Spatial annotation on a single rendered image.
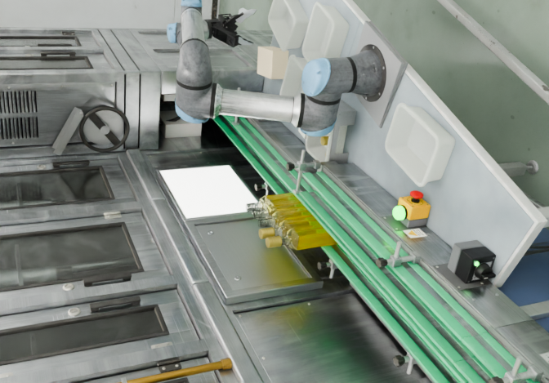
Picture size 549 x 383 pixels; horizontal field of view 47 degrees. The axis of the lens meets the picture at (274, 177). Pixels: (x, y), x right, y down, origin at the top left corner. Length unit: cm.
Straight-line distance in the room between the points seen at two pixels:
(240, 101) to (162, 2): 363
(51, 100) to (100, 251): 81
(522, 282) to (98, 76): 182
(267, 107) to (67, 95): 102
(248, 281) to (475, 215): 74
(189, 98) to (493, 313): 111
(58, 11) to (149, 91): 277
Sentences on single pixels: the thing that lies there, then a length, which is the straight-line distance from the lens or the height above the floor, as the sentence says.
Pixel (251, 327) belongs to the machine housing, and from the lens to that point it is 194.
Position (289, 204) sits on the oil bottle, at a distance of 220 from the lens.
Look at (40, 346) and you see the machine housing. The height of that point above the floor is 186.
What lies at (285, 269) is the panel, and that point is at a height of 107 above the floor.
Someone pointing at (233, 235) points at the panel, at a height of 117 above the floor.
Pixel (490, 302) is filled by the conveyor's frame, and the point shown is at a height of 82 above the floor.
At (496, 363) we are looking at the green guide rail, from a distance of 156.
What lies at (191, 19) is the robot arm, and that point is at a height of 127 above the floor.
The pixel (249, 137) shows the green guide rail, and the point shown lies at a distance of 267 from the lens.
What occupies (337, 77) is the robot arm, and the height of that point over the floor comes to 92.
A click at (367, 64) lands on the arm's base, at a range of 208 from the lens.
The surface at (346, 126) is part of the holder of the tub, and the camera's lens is 228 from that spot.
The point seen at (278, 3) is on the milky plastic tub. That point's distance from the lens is 273.
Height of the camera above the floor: 193
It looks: 24 degrees down
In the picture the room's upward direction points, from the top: 95 degrees counter-clockwise
